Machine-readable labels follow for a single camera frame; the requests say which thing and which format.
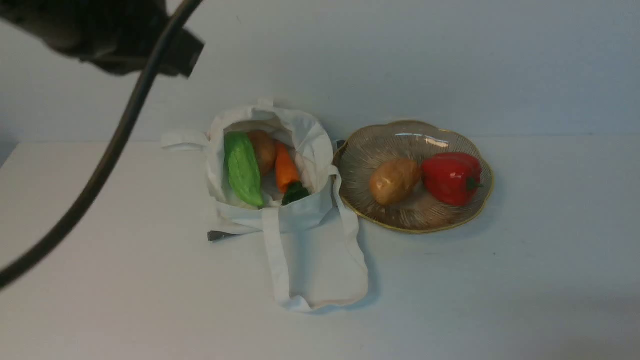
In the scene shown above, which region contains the brown potato in bag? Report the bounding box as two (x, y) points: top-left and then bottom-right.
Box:
(247, 130), (277, 177)

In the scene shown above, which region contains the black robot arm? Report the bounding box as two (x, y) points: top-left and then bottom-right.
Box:
(0, 0), (170, 76)

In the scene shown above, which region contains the brown potato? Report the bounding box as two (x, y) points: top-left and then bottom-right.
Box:
(247, 130), (277, 177)
(369, 157), (422, 207)

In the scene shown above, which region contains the gold rimmed glass plate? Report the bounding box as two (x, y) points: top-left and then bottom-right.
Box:
(333, 118), (495, 234)

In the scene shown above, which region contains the red bell pepper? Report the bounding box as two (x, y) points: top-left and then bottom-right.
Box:
(421, 152), (483, 207)

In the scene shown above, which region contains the black cable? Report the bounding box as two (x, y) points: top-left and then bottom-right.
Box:
(0, 0), (205, 291)

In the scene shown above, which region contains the white cloth tote bag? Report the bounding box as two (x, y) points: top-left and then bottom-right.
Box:
(161, 101), (370, 313)

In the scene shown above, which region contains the orange carrot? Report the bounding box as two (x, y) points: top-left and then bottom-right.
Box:
(274, 141), (310, 207)

